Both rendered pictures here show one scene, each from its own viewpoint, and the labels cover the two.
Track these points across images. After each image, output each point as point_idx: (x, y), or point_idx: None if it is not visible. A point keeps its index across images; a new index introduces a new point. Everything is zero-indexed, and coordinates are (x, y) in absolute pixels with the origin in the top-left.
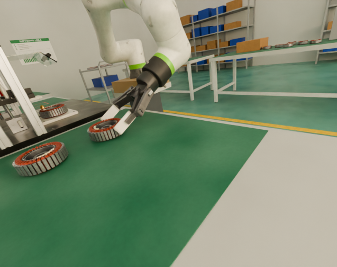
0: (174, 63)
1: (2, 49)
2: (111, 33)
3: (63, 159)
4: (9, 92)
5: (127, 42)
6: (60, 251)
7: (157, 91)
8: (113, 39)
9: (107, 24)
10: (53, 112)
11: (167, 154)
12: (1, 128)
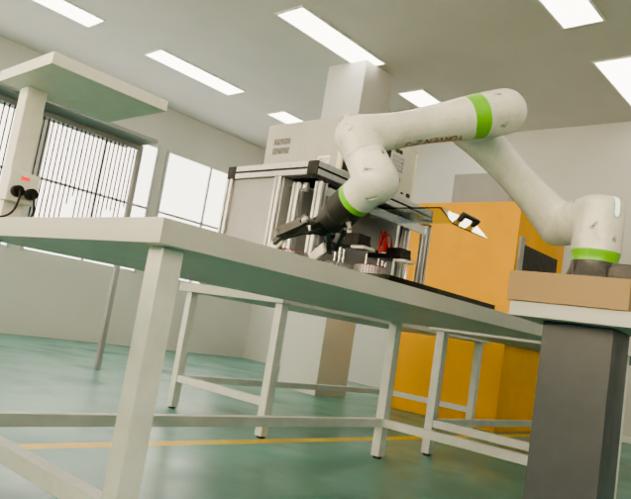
0: (346, 193)
1: (322, 182)
2: (515, 180)
3: None
4: (388, 250)
5: (575, 200)
6: None
7: (565, 319)
8: (527, 192)
9: (489, 163)
10: (358, 266)
11: None
12: (287, 248)
